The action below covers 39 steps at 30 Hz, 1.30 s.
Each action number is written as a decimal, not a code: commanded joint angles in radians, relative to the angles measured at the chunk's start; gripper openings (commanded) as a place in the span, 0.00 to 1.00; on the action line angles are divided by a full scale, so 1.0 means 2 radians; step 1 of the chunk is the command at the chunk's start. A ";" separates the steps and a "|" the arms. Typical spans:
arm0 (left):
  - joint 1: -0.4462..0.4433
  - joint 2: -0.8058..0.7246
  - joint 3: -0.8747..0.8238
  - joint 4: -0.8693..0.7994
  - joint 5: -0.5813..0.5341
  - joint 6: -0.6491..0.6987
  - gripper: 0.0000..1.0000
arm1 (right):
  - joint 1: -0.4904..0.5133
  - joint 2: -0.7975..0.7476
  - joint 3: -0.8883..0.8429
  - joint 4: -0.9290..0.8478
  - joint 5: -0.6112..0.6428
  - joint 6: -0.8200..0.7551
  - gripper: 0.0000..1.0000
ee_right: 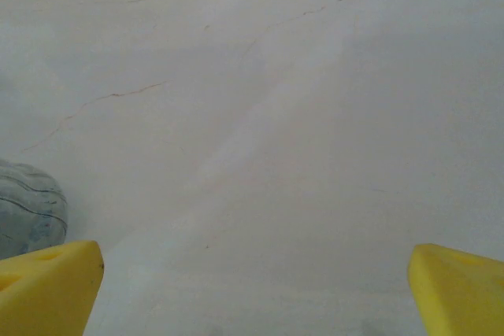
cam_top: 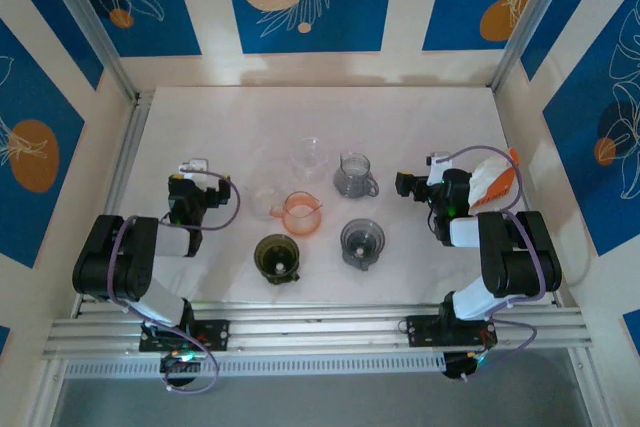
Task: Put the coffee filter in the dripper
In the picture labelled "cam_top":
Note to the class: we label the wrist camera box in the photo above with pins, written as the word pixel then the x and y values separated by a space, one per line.
pixel 440 167
pixel 194 168

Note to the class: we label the white orange coffee filter pack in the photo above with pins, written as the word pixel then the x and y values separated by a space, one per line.
pixel 487 182

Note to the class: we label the grey glass server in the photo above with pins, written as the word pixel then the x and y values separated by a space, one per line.
pixel 354 178

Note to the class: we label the clear glass dripper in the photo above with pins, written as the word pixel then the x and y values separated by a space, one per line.
pixel 264 203

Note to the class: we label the clear glass server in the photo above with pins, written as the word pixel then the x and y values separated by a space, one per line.
pixel 312 162

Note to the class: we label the green glass dripper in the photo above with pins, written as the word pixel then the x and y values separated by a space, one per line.
pixel 275 257

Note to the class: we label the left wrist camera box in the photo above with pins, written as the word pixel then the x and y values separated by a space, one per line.
pixel 194 168

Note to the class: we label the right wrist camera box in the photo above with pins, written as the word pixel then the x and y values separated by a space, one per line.
pixel 440 167

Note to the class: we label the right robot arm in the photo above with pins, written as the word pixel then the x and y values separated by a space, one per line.
pixel 520 257

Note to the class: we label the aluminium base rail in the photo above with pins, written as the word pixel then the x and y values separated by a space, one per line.
pixel 320 332

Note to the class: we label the aluminium frame post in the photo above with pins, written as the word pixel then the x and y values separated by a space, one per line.
pixel 531 17
pixel 90 22

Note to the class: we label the orange glass server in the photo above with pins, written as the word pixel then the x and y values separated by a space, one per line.
pixel 300 219

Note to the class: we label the grey glass dripper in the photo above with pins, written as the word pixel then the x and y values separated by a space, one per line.
pixel 362 243

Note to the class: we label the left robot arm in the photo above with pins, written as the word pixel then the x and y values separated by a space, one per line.
pixel 110 257

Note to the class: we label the aluminium side rail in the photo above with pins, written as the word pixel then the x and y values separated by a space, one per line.
pixel 129 147

